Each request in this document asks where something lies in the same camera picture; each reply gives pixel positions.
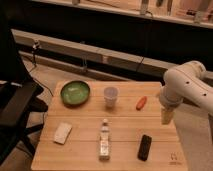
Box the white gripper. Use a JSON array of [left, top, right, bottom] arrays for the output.
[[159, 86, 183, 125]]

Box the black eraser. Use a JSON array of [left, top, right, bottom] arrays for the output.
[[137, 135, 152, 161]]

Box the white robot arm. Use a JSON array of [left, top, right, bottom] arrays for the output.
[[159, 61, 213, 125]]

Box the white sponge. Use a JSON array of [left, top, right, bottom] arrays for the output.
[[54, 123, 72, 144]]

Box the orange carrot toy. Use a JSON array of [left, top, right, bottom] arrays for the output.
[[136, 96, 147, 110]]

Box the translucent plastic cup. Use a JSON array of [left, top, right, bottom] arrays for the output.
[[104, 87, 118, 108]]

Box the clear plastic bottle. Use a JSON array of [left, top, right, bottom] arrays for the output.
[[99, 119, 110, 160]]

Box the green bowl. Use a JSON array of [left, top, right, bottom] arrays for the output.
[[60, 80, 90, 106]]

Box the black office chair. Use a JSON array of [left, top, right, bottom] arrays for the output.
[[0, 11, 48, 166]]

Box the black hanging cable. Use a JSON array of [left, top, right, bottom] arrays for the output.
[[135, 10, 154, 73]]

